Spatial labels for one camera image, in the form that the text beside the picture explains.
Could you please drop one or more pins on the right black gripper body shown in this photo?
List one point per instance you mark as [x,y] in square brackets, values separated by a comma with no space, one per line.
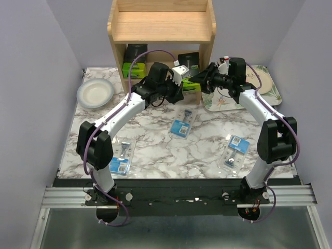
[217,80]

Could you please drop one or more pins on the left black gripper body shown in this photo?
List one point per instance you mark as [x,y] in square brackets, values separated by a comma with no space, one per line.
[170,90]

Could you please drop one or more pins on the blue razor blister pack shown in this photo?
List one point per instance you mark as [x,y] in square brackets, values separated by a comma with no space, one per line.
[233,155]
[123,149]
[182,123]

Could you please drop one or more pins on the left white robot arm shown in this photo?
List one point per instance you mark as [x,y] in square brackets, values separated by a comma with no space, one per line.
[94,143]

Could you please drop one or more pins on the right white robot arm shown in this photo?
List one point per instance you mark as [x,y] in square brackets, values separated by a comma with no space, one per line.
[278,144]

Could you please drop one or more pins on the wooden two-tier shelf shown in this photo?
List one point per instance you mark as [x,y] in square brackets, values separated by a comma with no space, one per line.
[161,22]

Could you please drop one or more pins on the floral serving tray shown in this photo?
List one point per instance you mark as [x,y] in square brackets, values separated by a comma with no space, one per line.
[221,101]

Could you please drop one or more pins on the pink white plate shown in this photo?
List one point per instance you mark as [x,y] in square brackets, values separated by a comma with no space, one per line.
[265,78]

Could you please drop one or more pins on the white blue-rimmed bowl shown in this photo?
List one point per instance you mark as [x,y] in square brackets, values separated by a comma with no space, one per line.
[95,93]

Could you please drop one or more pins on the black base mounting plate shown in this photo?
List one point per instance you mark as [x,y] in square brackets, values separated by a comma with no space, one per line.
[120,210]

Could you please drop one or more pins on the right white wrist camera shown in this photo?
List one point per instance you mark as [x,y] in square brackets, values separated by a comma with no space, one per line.
[223,65]

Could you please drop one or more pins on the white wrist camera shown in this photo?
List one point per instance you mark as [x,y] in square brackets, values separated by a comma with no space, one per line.
[179,73]
[223,65]

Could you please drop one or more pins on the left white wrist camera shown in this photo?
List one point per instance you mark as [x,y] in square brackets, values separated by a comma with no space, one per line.
[179,73]

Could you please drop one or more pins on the aluminium rail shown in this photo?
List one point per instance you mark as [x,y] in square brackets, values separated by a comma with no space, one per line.
[58,197]

